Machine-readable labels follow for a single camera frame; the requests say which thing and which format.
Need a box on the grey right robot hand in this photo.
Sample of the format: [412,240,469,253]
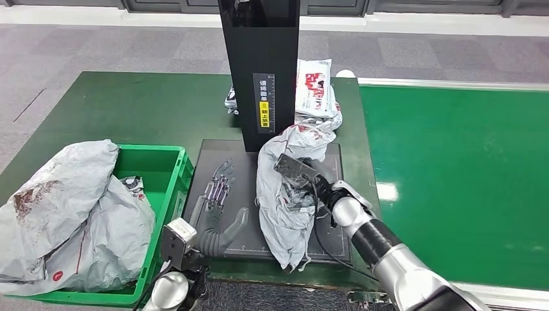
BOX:
[300,157,341,190]

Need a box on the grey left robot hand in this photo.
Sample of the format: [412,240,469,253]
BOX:
[188,159,250,259]

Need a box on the grey parcel bag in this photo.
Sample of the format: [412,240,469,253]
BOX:
[0,139,120,282]
[256,120,337,273]
[319,86,343,132]

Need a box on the white parcel bag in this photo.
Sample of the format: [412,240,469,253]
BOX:
[0,175,156,297]

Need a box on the crumpled grey parcel bag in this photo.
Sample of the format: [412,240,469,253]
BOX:
[319,86,343,132]

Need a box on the flat white parcel, red print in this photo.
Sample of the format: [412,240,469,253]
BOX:
[295,58,340,119]

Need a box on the black inbound scanning machine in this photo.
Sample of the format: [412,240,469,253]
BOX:
[182,0,353,264]

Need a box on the black and white parcel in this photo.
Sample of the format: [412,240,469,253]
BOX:
[225,85,240,115]

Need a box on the green plastic crate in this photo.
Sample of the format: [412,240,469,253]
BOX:
[6,144,195,308]

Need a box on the black yellow ruler label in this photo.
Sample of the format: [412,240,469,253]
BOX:
[252,73,276,134]

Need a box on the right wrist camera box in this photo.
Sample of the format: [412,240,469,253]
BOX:
[273,153,320,189]

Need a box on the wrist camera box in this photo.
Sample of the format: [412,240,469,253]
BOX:
[159,217,198,270]
[273,153,320,189]

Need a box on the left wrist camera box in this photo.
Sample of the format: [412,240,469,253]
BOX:
[159,217,198,270]

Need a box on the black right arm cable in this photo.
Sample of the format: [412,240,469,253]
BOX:
[306,176,381,283]

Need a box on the dark metal window frame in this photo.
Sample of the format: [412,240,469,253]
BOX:
[0,0,549,19]

